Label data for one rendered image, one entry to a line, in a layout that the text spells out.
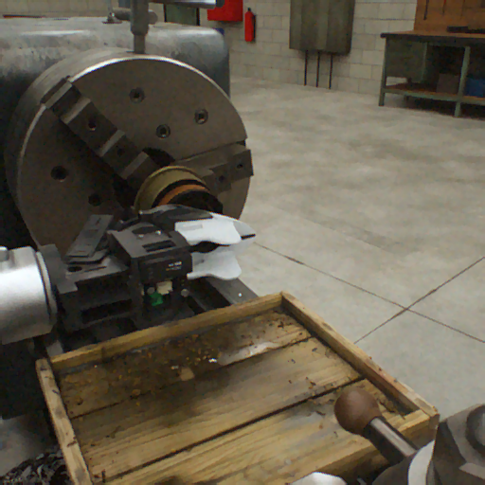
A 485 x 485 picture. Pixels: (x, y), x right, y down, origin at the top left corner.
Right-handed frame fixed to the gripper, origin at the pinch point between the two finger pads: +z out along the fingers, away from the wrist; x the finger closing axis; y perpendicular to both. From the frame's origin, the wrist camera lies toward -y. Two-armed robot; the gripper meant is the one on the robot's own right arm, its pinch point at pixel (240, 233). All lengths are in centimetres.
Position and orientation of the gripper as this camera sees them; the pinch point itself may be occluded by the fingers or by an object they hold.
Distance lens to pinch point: 56.5
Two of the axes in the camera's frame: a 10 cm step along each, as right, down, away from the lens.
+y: 4.8, 3.8, -7.9
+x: 0.0, -9.0, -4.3
